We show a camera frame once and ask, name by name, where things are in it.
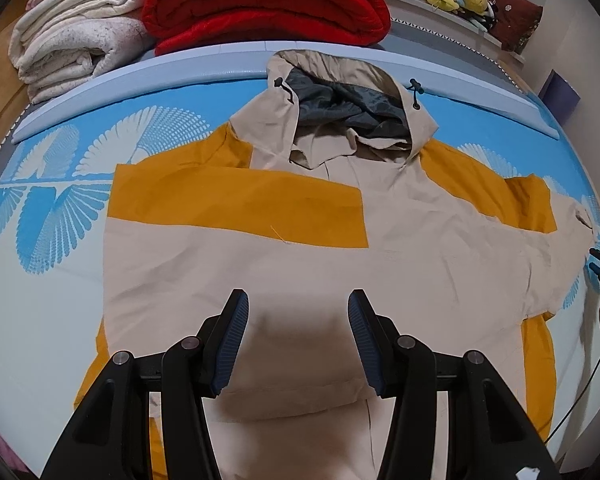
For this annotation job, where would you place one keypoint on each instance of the grey bed frame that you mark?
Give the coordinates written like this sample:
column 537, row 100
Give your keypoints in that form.
column 455, row 45

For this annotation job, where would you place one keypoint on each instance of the light blue padded bed edge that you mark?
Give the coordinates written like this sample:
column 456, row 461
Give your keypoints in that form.
column 145, row 72

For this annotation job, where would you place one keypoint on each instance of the dark red plush cushion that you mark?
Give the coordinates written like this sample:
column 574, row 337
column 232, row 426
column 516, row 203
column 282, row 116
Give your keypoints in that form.
column 517, row 22

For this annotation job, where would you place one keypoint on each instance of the folded white fleece blanket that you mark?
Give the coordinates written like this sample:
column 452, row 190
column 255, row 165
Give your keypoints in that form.
column 75, row 25

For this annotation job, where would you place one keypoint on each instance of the blue feather print bed sheet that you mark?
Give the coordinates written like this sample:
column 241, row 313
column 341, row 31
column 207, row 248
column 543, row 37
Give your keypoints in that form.
column 45, row 310

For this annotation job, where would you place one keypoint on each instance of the beige and yellow hooded jacket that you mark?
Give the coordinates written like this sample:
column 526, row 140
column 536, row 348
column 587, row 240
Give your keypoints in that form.
column 430, row 240

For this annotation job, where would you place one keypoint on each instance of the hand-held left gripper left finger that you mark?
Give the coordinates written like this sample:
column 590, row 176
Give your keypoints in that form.
column 232, row 332

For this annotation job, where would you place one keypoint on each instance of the purple box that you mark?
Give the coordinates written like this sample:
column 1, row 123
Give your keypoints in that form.
column 560, row 90

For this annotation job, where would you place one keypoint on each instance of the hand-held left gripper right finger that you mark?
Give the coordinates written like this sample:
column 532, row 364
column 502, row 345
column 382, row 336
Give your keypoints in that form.
column 362, row 335

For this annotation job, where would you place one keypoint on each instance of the folded red blanket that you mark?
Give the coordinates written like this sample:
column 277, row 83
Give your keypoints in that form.
column 265, row 0

